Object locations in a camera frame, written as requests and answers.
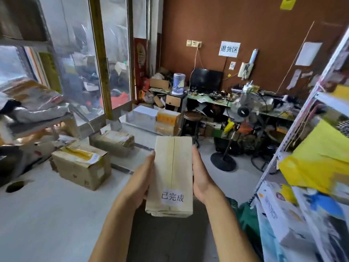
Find person's left hand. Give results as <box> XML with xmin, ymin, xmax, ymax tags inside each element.
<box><xmin>114</xmin><ymin>151</ymin><xmax>156</xmax><ymax>214</ymax></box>

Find person's right hand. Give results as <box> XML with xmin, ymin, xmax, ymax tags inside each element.
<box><xmin>192</xmin><ymin>146</ymin><xmax>225</xmax><ymax>206</ymax></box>

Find white box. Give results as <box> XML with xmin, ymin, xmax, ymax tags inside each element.
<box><xmin>145</xmin><ymin>135</ymin><xmax>193</xmax><ymax>218</ymax></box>

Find brown parcel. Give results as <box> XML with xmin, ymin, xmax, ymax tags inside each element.
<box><xmin>91</xmin><ymin>130</ymin><xmax>136</xmax><ymax>158</ymax></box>

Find small taped cardboard parcel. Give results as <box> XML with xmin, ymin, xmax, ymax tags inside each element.
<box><xmin>154</xmin><ymin>122</ymin><xmax>180</xmax><ymax>137</ymax></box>

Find white box parcel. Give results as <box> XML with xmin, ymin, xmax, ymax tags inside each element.
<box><xmin>132</xmin><ymin>105</ymin><xmax>159</xmax><ymax>129</ymax></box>

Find person's right forearm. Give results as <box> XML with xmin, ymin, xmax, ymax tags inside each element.
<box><xmin>204</xmin><ymin>191</ymin><xmax>260</xmax><ymax>262</ymax></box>

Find person's left forearm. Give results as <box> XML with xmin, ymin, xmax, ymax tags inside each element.
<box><xmin>88</xmin><ymin>199</ymin><xmax>137</xmax><ymax>262</ymax></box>

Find black standing fan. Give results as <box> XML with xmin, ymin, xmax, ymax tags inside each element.
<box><xmin>210</xmin><ymin>91</ymin><xmax>269</xmax><ymax>172</ymax></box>

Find green cloth bag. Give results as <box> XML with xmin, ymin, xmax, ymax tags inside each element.
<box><xmin>226</xmin><ymin>198</ymin><xmax>262</xmax><ymax>251</ymax></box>

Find yellow plastic bottle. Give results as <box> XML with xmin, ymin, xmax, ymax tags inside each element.
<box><xmin>223</xmin><ymin>118</ymin><xmax>236</xmax><ymax>135</ymax></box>

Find round brown stool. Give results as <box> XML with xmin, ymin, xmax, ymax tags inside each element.
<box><xmin>181</xmin><ymin>111</ymin><xmax>204</xmax><ymax>148</ymax></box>

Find cluttered green desk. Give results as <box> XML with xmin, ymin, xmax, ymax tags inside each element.
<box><xmin>187</xmin><ymin>88</ymin><xmax>300</xmax><ymax>120</ymax></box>

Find small water dispenser cabinet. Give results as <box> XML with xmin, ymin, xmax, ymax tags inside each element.
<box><xmin>165</xmin><ymin>92</ymin><xmax>188</xmax><ymax>114</ymax></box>

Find red cloth heap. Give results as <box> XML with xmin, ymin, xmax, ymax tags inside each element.
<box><xmin>99</xmin><ymin>91</ymin><xmax>130</xmax><ymax>110</ymax></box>

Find white printed plastic bags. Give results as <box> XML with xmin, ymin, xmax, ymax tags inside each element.
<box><xmin>256</xmin><ymin>180</ymin><xmax>349</xmax><ymax>262</ymax></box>

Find black monitor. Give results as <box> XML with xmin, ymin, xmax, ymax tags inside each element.
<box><xmin>189</xmin><ymin>68</ymin><xmax>224</xmax><ymax>93</ymax></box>

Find beige storage basket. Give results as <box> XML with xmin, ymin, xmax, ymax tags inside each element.
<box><xmin>23</xmin><ymin>140</ymin><xmax>59</xmax><ymax>164</ymax></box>

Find open cardboard box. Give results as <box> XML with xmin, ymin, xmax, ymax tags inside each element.
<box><xmin>149</xmin><ymin>78</ymin><xmax>170</xmax><ymax>90</ymax></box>

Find yellow plastic mailer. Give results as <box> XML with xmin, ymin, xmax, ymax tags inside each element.
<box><xmin>278</xmin><ymin>120</ymin><xmax>349</xmax><ymax>202</ymax></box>

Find white woven sack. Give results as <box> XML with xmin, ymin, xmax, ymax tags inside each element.
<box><xmin>12</xmin><ymin>103</ymin><xmax>72</xmax><ymax>124</ymax></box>

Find tall red box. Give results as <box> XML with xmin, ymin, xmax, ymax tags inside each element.
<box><xmin>133</xmin><ymin>37</ymin><xmax>148</xmax><ymax>93</ymax></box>

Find grey metal shelf rack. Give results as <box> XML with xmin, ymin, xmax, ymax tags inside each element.
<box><xmin>0</xmin><ymin>35</ymin><xmax>80</xmax><ymax>139</ymax></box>

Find orange white wrapped bundle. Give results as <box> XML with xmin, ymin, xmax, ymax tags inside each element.
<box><xmin>0</xmin><ymin>79</ymin><xmax>65</xmax><ymax>111</ymax></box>

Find white paper sheet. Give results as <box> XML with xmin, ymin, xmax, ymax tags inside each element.
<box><xmin>295</xmin><ymin>42</ymin><xmax>323</xmax><ymax>67</ymax></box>

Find yellow paper note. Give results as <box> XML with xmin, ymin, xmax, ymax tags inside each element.
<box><xmin>280</xmin><ymin>0</ymin><xmax>298</xmax><ymax>11</ymax></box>

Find cardboard box on rack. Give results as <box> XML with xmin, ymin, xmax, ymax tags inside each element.
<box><xmin>0</xmin><ymin>0</ymin><xmax>48</xmax><ymax>43</ymax></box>

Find white wall tool holder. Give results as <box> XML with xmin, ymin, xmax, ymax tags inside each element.
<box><xmin>237</xmin><ymin>49</ymin><xmax>259</xmax><ymax>80</ymax></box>

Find glass storefront with taped frame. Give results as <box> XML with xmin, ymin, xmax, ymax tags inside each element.
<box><xmin>24</xmin><ymin>0</ymin><xmax>137</xmax><ymax>128</ymax></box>

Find white paper wall notice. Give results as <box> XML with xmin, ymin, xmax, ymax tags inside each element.
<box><xmin>218</xmin><ymin>40</ymin><xmax>241</xmax><ymax>57</ymax></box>

